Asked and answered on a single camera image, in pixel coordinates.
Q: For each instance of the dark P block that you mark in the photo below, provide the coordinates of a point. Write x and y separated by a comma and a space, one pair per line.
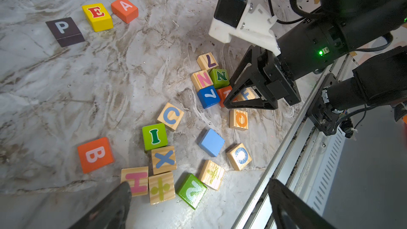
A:
65, 31

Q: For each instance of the orange A block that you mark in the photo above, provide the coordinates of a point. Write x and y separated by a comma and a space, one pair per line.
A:
125, 10

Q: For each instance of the green 2 block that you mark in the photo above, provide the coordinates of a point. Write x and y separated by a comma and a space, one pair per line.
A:
192, 191

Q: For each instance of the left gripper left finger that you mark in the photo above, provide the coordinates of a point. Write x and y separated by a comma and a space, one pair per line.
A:
109, 213

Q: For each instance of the yellow E block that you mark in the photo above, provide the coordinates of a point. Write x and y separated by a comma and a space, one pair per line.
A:
98, 17

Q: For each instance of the red R block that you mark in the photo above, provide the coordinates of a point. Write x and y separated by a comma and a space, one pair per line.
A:
223, 93

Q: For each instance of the plain blue block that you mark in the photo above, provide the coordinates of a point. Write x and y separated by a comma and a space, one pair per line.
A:
211, 143

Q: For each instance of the wooden X block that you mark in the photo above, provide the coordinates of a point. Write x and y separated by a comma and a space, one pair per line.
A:
163, 159

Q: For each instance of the wooden H block pink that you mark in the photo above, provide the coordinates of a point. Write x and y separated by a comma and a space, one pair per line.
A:
137, 178

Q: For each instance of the wooden F block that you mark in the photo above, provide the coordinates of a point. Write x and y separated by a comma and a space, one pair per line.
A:
246, 94

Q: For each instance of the wooden N block pink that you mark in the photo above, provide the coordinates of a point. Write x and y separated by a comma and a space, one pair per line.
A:
201, 80

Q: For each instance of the wooden block orange Q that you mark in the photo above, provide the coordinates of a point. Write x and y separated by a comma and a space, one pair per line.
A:
239, 119

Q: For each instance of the green N block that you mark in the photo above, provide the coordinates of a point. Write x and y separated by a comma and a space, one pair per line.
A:
219, 77

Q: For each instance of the wooden 7 block purple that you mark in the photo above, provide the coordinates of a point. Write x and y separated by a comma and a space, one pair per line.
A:
207, 62

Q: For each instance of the wooden block blue circle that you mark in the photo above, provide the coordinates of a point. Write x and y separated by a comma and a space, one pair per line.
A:
239, 157

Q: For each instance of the orange B block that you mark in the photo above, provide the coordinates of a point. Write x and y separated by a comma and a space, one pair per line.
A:
95, 154

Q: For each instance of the green I block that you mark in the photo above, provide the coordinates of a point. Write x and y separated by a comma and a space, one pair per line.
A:
154, 136

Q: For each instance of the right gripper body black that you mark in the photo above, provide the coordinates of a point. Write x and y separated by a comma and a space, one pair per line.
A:
274, 83

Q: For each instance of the wooden divide sign block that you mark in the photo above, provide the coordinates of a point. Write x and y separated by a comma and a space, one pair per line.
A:
161, 188

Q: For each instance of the wooden C block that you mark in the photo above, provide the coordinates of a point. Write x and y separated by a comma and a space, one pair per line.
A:
171, 116

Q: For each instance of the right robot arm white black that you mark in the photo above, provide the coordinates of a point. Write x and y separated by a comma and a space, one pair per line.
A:
336, 28

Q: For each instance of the blue 7 block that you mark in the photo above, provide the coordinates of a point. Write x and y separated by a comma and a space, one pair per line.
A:
208, 97

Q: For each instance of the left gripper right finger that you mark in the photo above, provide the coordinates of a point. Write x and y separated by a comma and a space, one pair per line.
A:
290, 212

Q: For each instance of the wooden block yellow pattern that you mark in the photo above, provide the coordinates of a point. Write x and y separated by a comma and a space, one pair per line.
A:
212, 174

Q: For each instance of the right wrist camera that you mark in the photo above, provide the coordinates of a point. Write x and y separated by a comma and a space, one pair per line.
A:
240, 19

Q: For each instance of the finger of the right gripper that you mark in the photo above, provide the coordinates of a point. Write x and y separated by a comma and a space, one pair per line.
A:
259, 103
248, 74

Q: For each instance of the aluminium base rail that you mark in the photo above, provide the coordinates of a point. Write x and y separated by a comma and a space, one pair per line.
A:
306, 163

